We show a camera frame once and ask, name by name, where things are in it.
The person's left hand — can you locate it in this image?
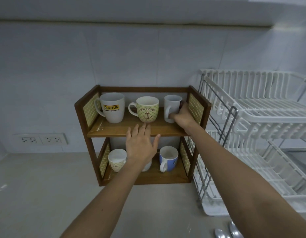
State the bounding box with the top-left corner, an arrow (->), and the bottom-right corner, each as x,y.
125,123 -> 161,167

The person's right hand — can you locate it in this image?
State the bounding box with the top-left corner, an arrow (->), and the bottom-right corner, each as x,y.
168,100 -> 200,133

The small plain white mug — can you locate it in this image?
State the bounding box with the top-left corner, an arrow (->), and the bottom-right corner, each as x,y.
164,95 -> 183,123

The person's left forearm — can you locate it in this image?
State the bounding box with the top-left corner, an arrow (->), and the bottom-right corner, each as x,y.
60,160 -> 153,238

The person's right forearm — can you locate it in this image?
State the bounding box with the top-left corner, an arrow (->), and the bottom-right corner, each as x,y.
186,122 -> 306,238

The brown wooden two-tier shelf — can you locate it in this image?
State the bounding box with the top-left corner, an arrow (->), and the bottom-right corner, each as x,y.
74,85 -> 212,187

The blue and white mug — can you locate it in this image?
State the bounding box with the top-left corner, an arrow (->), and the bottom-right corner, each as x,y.
159,146 -> 179,173

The green patterned anchor mug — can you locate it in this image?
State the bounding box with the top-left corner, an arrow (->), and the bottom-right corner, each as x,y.
128,96 -> 159,123

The white cup with black script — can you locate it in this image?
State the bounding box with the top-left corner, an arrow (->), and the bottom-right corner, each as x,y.
108,149 -> 127,173

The large white mug yellow label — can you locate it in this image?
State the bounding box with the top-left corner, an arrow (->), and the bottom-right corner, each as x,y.
94,93 -> 125,124

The white drip tray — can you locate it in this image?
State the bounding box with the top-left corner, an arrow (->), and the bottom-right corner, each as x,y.
198,193 -> 306,217

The white two-tier dish rack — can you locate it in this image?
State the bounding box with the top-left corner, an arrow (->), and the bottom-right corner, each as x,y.
192,69 -> 306,203

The white wall power outlet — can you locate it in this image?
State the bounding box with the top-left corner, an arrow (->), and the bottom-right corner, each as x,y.
19,135 -> 41,146
40,133 -> 67,146

